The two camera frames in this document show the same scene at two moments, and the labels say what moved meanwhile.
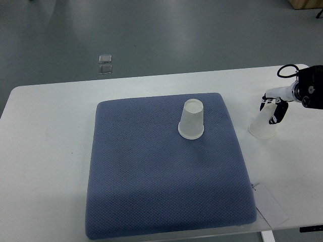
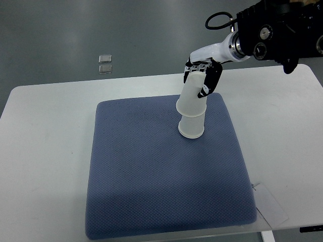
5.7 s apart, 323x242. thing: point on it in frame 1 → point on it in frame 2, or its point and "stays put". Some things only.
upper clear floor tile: (105, 58) stays put
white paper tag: (269, 206) stays put
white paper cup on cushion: (191, 125) stays put
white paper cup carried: (260, 127) → (189, 104)
